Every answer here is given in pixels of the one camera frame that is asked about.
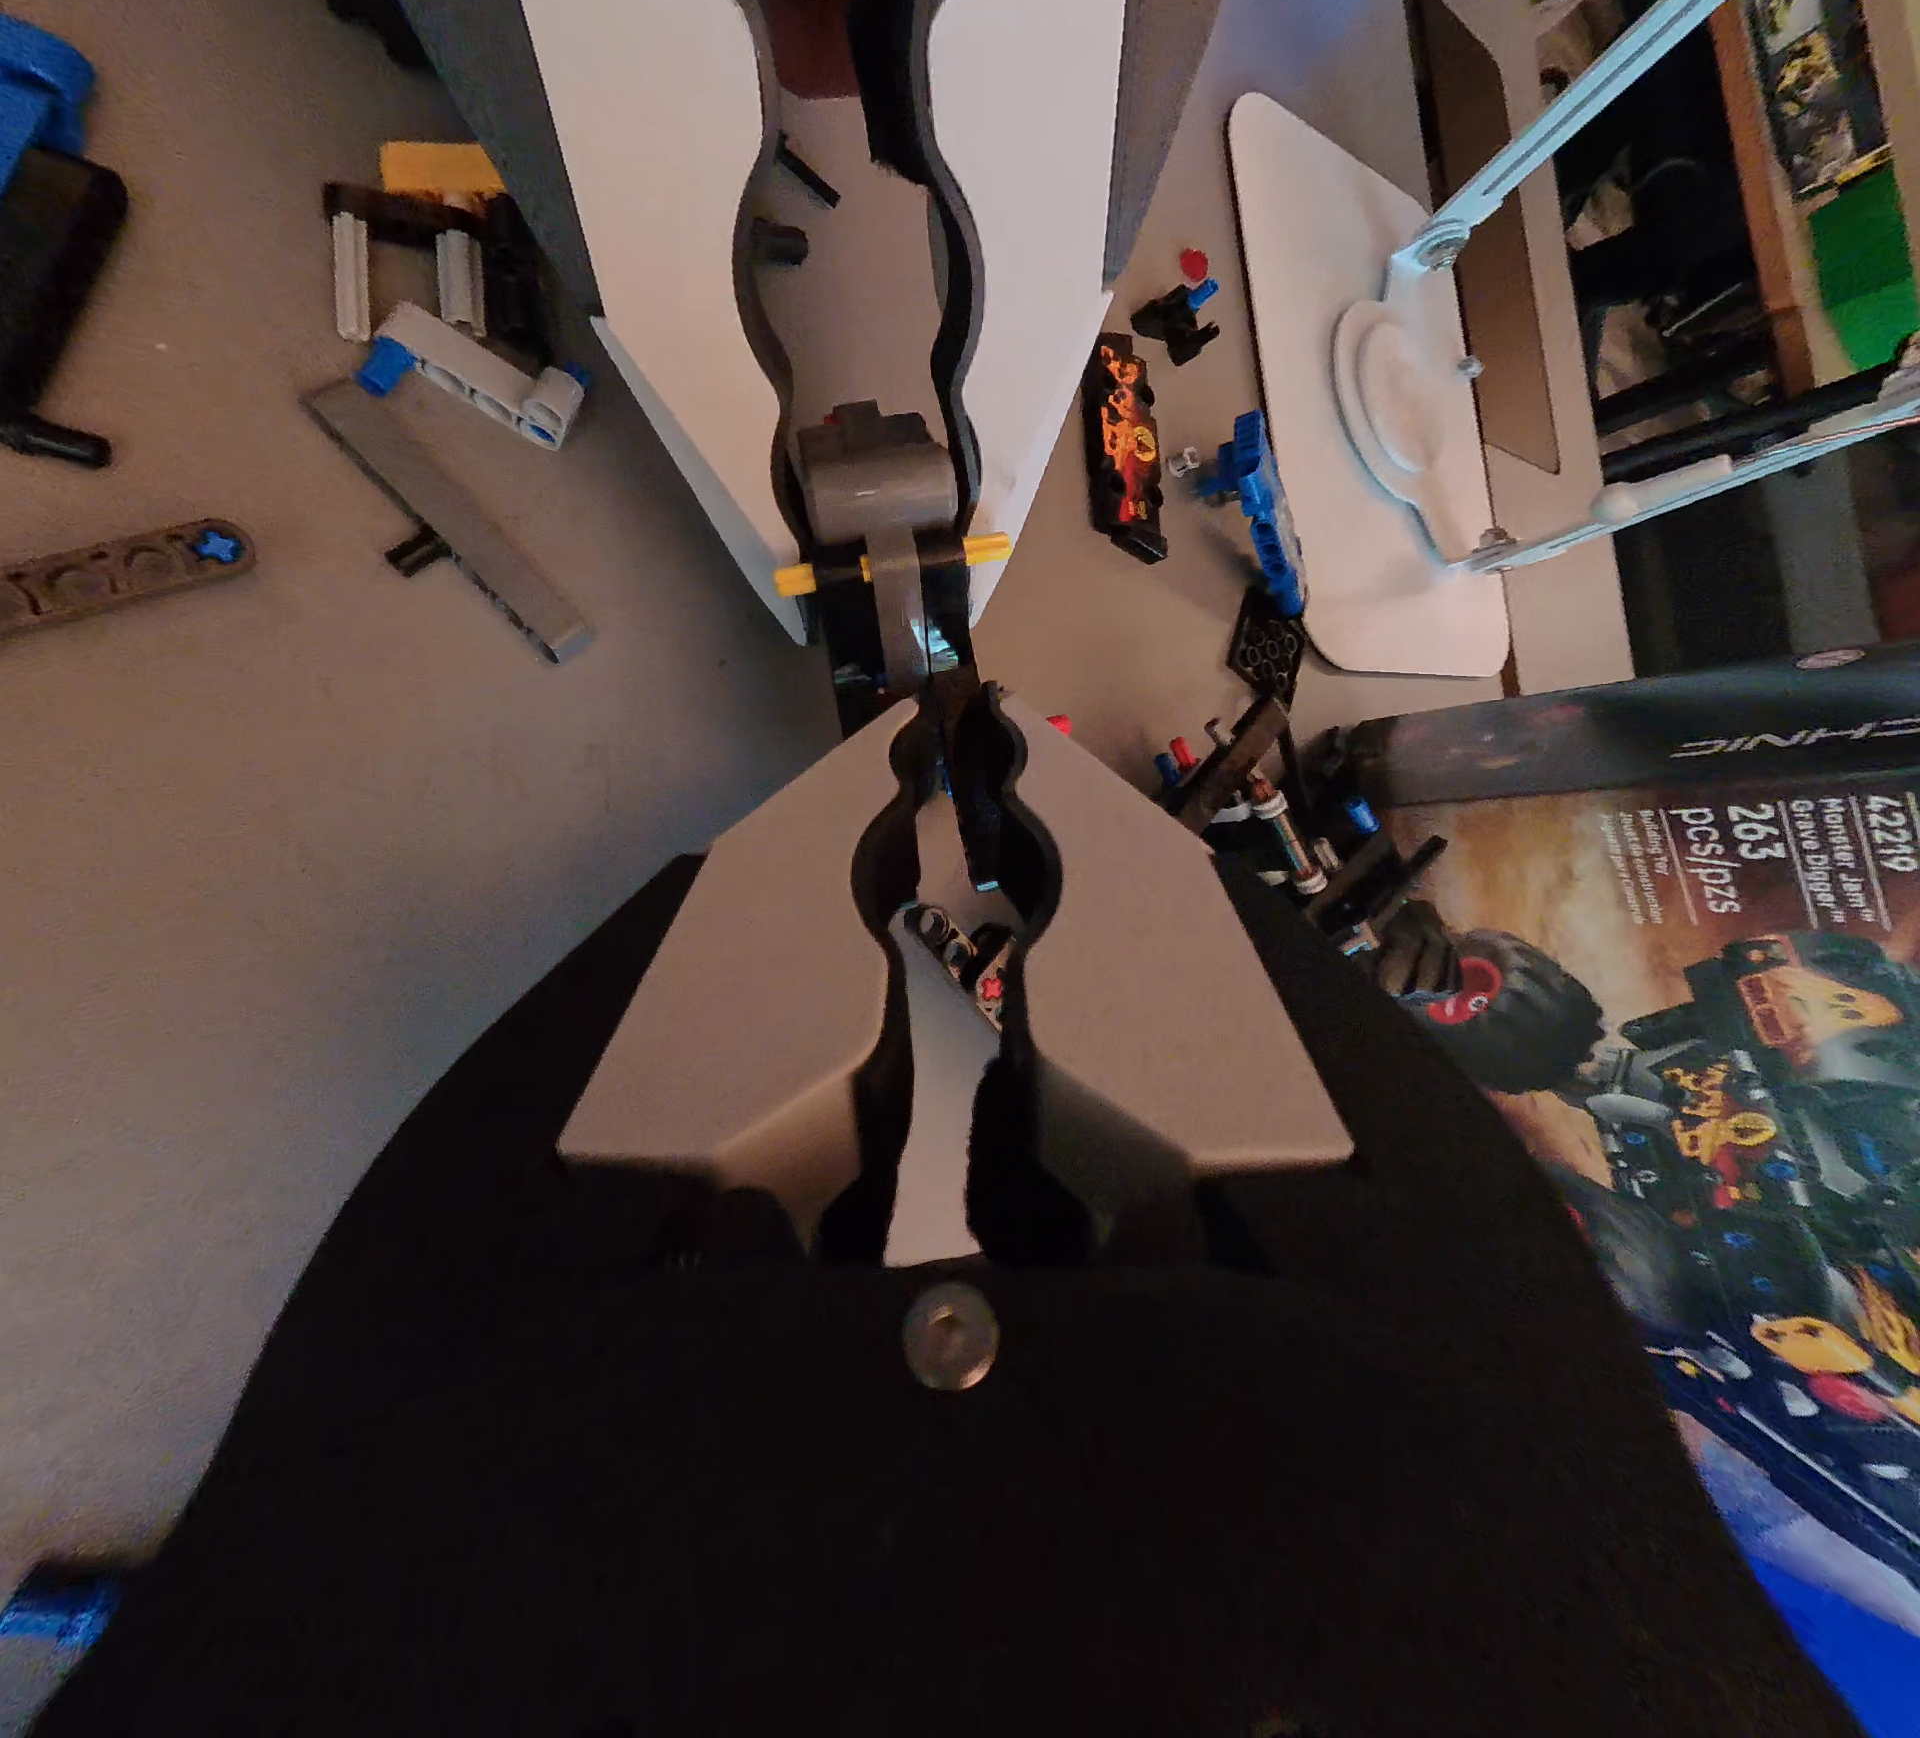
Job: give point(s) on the blue toy bracket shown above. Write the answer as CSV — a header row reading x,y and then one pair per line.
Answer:
x,y
1236,510

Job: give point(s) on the black toy truck chassis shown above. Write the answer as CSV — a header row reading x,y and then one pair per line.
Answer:
x,y
1293,824

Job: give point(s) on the black orange flame toy panel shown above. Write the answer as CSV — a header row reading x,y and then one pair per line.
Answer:
x,y
1126,449

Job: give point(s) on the monster truck toy set box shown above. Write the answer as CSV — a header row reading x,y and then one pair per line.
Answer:
x,y
1773,1169

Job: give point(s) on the black angled toy beam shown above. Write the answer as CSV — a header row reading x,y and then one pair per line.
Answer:
x,y
106,585

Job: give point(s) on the light grey desk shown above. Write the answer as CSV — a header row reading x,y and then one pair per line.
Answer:
x,y
300,1021

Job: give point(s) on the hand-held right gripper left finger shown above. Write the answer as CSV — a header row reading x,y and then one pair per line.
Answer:
x,y
720,1035

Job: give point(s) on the small black red toy piece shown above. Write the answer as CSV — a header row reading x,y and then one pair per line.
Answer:
x,y
1178,314

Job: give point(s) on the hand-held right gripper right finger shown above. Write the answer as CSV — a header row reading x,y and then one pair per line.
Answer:
x,y
1203,1035

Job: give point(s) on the yellow toy axle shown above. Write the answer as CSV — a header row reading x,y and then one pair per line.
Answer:
x,y
799,573

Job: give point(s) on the black toy block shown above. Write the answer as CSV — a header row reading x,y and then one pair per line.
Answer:
x,y
56,301

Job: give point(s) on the grey toy joint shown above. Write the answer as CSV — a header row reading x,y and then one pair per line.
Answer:
x,y
873,455

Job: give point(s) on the small black square toy piece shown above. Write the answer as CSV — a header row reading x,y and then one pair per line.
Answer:
x,y
1269,645

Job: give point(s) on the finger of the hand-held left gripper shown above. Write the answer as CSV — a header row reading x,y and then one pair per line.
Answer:
x,y
629,121
1037,121

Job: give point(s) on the long grey toy plate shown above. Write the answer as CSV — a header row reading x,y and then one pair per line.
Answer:
x,y
377,435

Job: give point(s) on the yellow black toy assembly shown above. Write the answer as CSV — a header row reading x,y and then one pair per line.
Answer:
x,y
436,170

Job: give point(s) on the white document stand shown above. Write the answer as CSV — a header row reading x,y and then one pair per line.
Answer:
x,y
1322,270

